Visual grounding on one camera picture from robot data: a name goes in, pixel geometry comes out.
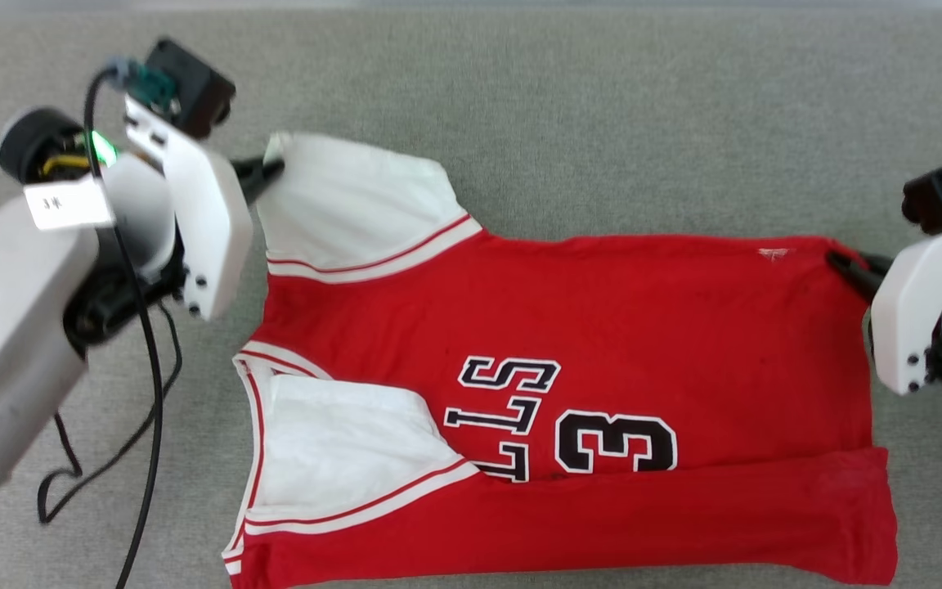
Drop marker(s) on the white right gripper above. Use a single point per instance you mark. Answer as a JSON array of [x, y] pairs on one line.
[[921, 311]]

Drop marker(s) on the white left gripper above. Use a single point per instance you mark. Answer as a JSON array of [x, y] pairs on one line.
[[209, 221]]

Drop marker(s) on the red and white basketball jersey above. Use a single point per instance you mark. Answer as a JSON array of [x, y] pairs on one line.
[[643, 327]]

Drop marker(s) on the white paper label tag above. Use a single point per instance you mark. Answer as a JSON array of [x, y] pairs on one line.
[[66, 203]]

